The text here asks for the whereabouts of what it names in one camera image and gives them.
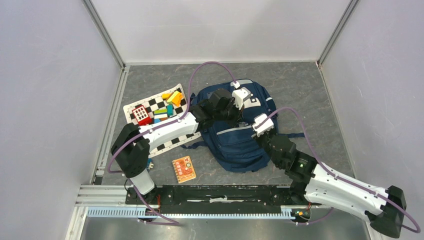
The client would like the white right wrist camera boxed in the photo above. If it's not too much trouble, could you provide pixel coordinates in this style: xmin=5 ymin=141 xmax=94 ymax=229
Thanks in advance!
xmin=252 ymin=113 xmax=274 ymax=137

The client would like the navy blue student backpack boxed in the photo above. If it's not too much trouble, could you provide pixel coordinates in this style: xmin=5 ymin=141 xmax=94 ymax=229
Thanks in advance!
xmin=189 ymin=79 xmax=277 ymax=173

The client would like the orange spiral notebook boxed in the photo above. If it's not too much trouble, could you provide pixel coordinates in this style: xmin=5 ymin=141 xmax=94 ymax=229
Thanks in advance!
xmin=172 ymin=156 xmax=197 ymax=184

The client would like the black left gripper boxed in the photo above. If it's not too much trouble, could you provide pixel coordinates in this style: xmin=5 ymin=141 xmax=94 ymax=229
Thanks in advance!
xmin=213 ymin=97 xmax=244 ymax=128

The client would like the orange yellow wedge block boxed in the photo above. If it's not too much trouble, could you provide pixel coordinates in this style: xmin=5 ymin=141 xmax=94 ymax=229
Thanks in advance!
xmin=166 ymin=90 xmax=183 ymax=107

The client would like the yellow toy block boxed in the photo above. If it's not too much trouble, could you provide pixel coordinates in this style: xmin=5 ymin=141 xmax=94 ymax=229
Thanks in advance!
xmin=161 ymin=92 xmax=173 ymax=100

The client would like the black white chessboard mat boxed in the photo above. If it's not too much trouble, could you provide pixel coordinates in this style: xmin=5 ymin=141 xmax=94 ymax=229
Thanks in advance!
xmin=123 ymin=83 xmax=203 ymax=159

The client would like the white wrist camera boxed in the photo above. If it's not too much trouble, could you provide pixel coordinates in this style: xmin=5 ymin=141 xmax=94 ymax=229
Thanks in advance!
xmin=252 ymin=113 xmax=274 ymax=137
xmin=231 ymin=81 xmax=252 ymax=110

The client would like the red window toy block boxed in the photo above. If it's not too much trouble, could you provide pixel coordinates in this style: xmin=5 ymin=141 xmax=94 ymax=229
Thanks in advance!
xmin=132 ymin=105 xmax=153 ymax=126

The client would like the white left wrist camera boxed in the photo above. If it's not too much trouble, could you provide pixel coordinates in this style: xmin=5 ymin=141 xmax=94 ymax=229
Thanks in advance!
xmin=231 ymin=81 xmax=252 ymax=110

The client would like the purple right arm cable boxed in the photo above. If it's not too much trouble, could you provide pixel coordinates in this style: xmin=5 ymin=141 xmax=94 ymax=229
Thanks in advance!
xmin=256 ymin=106 xmax=422 ymax=234

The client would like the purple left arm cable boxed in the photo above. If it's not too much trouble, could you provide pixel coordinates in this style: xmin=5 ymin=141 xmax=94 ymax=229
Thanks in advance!
xmin=106 ymin=61 xmax=240 ymax=227

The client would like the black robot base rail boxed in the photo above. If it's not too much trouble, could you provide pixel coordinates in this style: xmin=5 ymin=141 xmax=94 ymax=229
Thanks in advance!
xmin=143 ymin=184 xmax=310 ymax=214

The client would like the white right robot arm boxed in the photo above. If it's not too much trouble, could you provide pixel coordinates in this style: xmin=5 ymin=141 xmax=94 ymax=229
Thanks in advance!
xmin=252 ymin=130 xmax=407 ymax=239

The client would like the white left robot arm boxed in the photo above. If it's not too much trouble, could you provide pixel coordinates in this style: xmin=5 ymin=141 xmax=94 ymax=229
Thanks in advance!
xmin=110 ymin=87 xmax=251 ymax=204

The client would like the teal toy block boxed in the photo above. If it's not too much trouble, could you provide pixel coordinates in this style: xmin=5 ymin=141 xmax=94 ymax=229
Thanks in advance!
xmin=166 ymin=105 xmax=174 ymax=118

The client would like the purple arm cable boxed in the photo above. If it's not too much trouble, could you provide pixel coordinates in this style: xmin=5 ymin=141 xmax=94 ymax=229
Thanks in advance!
xmin=106 ymin=61 xmax=240 ymax=227
xmin=256 ymin=106 xmax=422 ymax=234

